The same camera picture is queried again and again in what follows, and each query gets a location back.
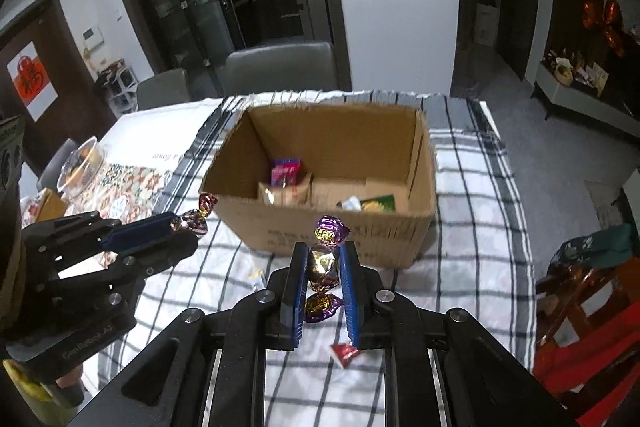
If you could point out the brown cardboard box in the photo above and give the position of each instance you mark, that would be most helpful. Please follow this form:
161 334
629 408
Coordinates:
250 222

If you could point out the woven basket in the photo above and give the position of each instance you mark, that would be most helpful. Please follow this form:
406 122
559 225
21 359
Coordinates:
563 74

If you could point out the small white wrapper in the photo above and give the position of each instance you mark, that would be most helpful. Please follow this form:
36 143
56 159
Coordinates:
257 278

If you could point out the checkered white grey tablecloth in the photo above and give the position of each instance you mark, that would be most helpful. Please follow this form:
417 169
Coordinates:
475 217

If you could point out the white sideboard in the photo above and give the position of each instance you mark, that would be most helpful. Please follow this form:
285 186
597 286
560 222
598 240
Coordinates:
590 102

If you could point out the patterned table mat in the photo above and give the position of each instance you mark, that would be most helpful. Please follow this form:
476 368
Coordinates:
135 182

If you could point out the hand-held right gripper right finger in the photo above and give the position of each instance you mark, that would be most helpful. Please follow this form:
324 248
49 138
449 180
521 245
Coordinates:
351 302

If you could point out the green snack packet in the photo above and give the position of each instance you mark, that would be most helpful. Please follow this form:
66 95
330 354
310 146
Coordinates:
377 205

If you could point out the white wall intercom panel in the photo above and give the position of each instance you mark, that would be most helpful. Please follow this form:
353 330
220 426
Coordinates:
92 36

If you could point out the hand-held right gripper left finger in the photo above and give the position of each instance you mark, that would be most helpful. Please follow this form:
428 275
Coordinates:
297 302

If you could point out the tissue box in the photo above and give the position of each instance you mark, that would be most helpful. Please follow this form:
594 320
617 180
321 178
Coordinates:
47 207

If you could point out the red and white door poster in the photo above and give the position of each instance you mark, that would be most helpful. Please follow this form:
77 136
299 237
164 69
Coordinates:
32 84

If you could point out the red cloth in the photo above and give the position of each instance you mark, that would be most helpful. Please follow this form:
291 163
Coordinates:
600 357

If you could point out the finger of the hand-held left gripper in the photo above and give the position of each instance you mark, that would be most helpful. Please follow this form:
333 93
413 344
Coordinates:
145 229
150 257

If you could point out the grey dining chair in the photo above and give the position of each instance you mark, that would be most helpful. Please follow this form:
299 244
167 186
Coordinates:
162 89
277 69
52 167

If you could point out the gold snack packet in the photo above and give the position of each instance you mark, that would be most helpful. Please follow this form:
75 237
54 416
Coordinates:
285 196

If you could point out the wooden chair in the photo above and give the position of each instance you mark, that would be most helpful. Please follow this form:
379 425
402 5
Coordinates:
585 292

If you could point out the shiny foil twist candy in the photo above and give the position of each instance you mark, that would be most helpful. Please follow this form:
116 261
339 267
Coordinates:
192 219
322 264

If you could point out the pink snack packet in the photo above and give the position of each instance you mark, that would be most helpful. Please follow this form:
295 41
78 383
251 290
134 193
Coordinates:
285 172

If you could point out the clear plastic container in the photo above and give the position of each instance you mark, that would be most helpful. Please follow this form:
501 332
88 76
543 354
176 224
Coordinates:
80 162

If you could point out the red snack packet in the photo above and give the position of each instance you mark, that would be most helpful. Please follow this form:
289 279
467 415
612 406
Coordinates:
344 353

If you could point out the red balloons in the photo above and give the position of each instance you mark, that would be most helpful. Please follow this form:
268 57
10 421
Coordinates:
607 22

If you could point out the white shoe shelf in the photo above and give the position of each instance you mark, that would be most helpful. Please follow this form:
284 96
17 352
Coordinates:
117 89

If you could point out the green cloth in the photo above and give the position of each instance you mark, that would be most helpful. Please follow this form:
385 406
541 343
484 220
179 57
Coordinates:
595 244

